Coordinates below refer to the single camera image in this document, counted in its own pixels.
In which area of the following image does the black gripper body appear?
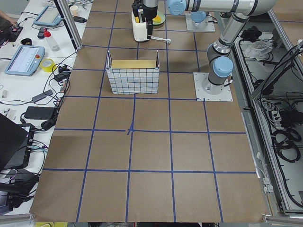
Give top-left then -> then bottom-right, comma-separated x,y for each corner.
132,0 -> 157,22

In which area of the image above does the white toaster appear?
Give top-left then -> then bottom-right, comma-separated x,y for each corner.
131,12 -> 149,42

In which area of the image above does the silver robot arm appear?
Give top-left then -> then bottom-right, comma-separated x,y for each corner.
131,0 -> 171,44
167,0 -> 276,95

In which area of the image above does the bread slice on plate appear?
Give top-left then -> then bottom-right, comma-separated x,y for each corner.
152,15 -> 161,24

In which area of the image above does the light green plate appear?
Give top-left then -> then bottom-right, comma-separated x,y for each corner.
152,11 -> 166,26

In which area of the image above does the paper cup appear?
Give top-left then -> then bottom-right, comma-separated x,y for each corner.
70,5 -> 79,17

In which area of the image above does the clear bottle red cap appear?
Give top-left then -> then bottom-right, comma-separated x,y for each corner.
44,29 -> 60,52

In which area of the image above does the blue teach pendant far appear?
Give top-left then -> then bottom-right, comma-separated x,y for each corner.
33,6 -> 62,27

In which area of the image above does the blue teach pendant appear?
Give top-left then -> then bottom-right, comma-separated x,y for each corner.
4,45 -> 45,76
33,6 -> 62,27

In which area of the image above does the yellow tape roll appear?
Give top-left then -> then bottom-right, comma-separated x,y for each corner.
40,58 -> 56,72

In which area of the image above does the white crumpled cloth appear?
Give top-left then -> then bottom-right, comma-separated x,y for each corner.
243,41 -> 273,60

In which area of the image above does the small black bowl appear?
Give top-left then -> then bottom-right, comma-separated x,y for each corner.
20,38 -> 32,46

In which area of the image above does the blue teach pendant near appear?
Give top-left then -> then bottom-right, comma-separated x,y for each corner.
4,45 -> 45,76

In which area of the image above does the black power adapter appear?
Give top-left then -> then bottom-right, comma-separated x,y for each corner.
24,106 -> 55,120

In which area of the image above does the black laptop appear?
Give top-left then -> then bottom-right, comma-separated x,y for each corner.
0,114 -> 34,170

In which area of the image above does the white toaster power cable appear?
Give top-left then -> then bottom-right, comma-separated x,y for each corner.
148,35 -> 171,44

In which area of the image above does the wire basket with wood board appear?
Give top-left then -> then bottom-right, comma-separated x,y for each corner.
106,51 -> 160,95

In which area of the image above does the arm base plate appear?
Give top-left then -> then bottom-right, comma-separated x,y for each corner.
185,11 -> 216,33
193,72 -> 233,102

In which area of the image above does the aluminium frame post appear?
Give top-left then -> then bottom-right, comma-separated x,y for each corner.
54,0 -> 83,51

